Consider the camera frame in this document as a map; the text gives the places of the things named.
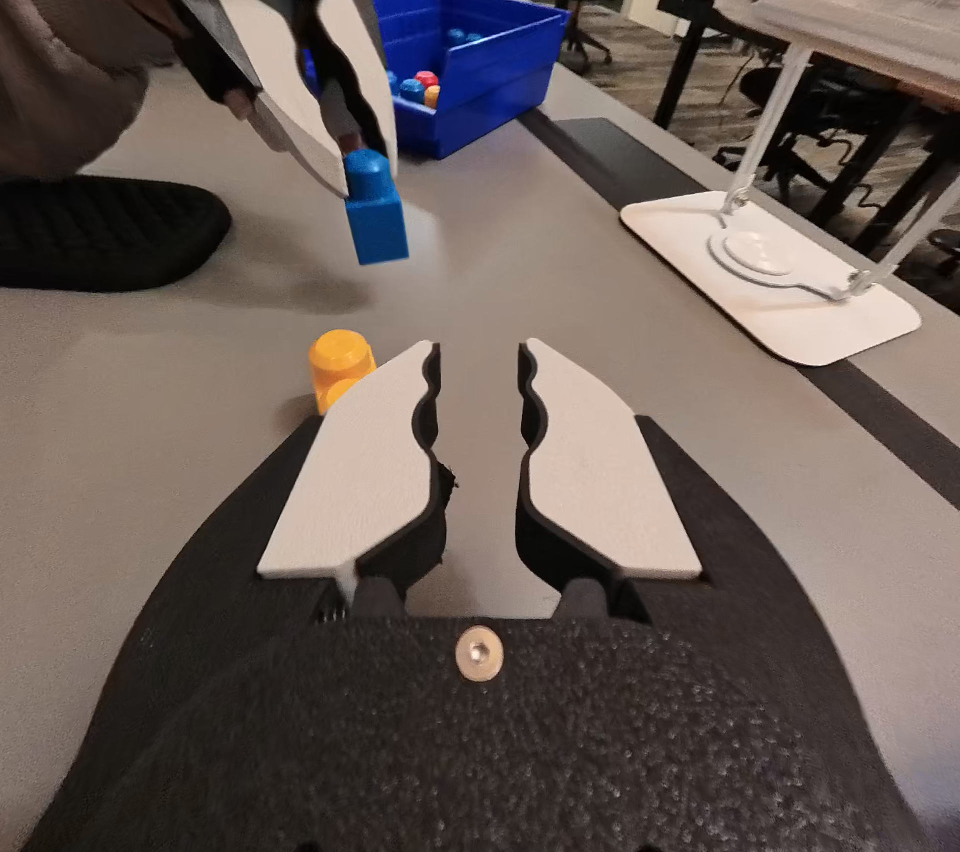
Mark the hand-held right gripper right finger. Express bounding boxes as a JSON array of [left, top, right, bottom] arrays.
[[516, 338, 705, 596]]

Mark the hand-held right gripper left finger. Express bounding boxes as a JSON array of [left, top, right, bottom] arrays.
[[256, 339, 460, 604]]

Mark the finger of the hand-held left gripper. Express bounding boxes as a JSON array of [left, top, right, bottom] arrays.
[[214, 0, 352, 199], [302, 0, 400, 178]]

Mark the yellow mega block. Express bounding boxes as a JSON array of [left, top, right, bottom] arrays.
[[307, 329, 378, 417]]

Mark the blue storage bin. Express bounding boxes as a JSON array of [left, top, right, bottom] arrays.
[[366, 0, 573, 161]]

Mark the blue one-stud mega block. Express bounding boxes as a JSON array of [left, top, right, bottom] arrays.
[[343, 147, 411, 267]]

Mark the person's left forearm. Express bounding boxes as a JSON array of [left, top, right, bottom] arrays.
[[0, 0, 192, 178]]

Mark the pile of mega blocks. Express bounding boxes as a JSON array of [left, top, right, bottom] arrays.
[[384, 26, 485, 112]]

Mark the black mesh pad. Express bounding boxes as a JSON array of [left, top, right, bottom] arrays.
[[0, 176, 232, 293]]

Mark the white document stand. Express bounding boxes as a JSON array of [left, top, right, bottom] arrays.
[[619, 0, 960, 367]]

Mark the wood-top office desk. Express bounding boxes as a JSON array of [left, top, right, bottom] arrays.
[[639, 0, 960, 255]]

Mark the dark desk cable flap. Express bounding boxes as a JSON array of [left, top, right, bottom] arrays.
[[556, 116, 680, 193]]

